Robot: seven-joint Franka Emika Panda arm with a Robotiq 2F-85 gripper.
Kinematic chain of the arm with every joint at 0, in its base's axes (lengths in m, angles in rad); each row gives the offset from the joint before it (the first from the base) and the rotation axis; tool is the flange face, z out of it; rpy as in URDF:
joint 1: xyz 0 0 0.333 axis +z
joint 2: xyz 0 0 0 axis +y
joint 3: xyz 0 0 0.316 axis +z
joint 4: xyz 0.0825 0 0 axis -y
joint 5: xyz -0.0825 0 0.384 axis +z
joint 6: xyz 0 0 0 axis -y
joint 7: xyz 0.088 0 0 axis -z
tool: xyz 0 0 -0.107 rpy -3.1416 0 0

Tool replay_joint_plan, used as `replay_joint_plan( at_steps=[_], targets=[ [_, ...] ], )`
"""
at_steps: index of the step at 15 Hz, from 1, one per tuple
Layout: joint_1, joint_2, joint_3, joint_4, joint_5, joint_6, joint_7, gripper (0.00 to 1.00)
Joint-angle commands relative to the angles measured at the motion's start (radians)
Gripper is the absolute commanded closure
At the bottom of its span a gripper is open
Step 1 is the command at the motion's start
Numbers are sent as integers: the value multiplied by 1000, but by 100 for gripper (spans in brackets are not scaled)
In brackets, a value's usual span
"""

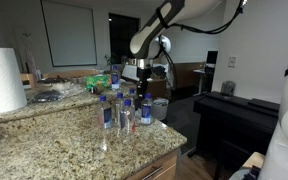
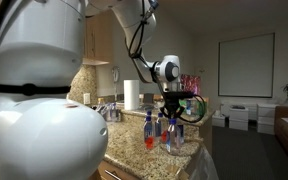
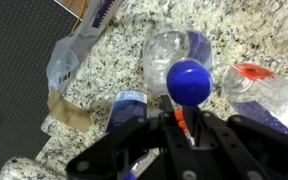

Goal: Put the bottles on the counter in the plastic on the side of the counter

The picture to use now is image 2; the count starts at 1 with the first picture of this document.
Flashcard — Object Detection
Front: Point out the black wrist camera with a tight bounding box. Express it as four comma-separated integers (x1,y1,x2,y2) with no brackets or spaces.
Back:
182,90,195,100

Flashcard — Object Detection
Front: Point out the white wall phone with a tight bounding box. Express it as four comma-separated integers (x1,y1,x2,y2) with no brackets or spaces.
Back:
112,65,121,83

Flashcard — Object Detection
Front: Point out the wooden wall cabinet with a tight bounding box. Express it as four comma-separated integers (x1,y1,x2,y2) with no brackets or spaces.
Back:
83,11,114,67

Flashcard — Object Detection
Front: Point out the white wall outlet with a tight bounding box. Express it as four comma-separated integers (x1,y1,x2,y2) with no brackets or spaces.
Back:
83,92,91,105

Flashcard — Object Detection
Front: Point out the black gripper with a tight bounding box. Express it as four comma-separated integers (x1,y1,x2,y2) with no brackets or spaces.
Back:
162,91,185,121

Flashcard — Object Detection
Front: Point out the green tissue box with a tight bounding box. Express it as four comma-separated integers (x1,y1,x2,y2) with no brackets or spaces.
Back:
193,99,208,116

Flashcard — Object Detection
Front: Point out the white projector screen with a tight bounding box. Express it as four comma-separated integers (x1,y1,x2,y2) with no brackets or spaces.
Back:
218,32,276,98

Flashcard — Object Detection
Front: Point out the small white box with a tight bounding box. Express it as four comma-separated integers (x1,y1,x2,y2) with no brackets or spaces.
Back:
212,113,227,128

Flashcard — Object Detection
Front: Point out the brown tape piece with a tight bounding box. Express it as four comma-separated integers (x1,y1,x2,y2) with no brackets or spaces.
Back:
166,163,190,180

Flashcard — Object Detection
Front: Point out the clear printed plastic bag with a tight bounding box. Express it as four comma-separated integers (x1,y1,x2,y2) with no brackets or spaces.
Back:
180,146,220,180

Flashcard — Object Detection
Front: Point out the metal drawer handle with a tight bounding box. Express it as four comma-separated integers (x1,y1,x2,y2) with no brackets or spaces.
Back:
104,169,122,180

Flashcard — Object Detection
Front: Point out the white paper towel roll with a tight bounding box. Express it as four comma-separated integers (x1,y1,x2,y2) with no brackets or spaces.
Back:
123,79,141,111

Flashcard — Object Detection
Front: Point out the flat display screen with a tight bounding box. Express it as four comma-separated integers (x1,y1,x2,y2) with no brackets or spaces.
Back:
180,73,202,96

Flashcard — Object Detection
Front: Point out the white storage box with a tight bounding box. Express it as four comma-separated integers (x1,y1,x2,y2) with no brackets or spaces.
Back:
228,104,250,132
256,103,279,136

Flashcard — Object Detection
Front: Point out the wooden counter cabinet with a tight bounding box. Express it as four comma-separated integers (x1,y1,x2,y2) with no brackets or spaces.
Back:
95,159,138,180

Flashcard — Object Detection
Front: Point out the shrink-wrapped water bottle pack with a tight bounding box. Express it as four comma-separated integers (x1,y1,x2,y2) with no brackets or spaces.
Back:
95,97,122,123

